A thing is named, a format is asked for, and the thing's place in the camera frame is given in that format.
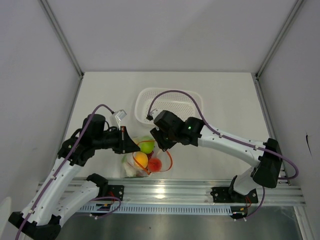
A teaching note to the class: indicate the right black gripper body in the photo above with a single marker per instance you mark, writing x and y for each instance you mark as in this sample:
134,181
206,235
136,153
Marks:
172,136

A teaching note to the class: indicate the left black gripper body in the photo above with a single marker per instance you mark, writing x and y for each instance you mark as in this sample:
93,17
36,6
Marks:
109,140

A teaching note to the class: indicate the green apple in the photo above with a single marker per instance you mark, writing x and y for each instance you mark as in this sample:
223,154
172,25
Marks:
146,144

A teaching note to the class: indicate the orange fruit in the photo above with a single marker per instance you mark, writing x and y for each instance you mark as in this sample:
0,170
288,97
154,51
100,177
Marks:
140,159

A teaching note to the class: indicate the clear orange zip top bag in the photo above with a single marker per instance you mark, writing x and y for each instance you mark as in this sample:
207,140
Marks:
165,157

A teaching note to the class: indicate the red peach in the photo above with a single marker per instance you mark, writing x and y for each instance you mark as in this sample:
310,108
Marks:
154,165

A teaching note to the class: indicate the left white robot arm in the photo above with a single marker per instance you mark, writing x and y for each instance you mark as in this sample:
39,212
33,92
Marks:
44,216

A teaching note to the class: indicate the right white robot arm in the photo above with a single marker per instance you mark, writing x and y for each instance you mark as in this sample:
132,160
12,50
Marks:
262,157

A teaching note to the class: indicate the white perforated plastic basket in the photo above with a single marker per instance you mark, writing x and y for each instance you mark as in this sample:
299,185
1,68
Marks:
178,103

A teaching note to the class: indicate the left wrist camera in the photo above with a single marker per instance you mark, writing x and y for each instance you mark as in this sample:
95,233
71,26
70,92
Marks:
117,117

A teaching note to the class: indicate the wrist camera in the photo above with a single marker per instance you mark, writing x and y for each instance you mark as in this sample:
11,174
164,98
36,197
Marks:
117,117
151,116

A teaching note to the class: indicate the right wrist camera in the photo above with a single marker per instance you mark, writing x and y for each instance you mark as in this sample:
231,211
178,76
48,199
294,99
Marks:
151,116

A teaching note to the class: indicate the aluminium rail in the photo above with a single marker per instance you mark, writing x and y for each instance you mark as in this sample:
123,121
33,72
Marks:
195,192

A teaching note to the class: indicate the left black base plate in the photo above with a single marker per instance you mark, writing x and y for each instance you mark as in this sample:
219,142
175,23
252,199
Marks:
116,191

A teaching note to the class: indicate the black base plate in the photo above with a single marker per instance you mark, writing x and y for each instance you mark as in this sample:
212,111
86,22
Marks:
116,191
223,195

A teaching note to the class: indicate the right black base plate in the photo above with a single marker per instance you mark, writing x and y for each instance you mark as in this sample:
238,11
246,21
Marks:
223,195

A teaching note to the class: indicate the slotted cable duct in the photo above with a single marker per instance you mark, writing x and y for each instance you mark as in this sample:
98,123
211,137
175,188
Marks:
157,209

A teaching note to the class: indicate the left aluminium frame post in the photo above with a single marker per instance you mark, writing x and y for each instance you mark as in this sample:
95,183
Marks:
53,21

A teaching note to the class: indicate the aluminium frame post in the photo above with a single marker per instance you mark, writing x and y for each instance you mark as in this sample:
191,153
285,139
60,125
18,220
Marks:
53,21
282,33

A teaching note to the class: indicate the right aluminium frame post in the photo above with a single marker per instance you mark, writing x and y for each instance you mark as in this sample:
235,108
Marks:
282,33

